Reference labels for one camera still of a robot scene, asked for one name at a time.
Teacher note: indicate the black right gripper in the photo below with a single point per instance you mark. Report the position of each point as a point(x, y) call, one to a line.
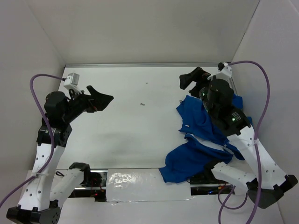
point(198, 75)

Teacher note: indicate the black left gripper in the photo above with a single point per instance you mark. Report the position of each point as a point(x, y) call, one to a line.
point(96, 101)

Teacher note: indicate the blue zip-up jacket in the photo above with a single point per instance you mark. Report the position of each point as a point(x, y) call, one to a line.
point(204, 143)

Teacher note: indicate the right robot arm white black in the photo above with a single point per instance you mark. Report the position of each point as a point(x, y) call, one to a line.
point(267, 182)

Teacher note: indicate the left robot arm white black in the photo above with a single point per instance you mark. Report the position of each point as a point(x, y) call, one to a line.
point(41, 203)

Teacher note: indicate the silver reflective tape sheet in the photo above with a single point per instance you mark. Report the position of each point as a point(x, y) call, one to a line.
point(143, 185)

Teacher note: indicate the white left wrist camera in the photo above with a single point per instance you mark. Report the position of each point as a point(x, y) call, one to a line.
point(71, 81)

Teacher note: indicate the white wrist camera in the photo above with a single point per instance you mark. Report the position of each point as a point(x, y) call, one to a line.
point(71, 81)
point(224, 72)

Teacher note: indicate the aluminium table edge rail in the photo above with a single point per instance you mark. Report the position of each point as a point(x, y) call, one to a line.
point(113, 78)

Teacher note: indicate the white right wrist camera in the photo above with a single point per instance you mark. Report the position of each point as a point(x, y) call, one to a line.
point(224, 72)

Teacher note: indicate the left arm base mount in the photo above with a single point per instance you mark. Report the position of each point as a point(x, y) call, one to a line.
point(93, 185)

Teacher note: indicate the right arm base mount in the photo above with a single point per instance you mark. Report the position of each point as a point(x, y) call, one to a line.
point(207, 184)

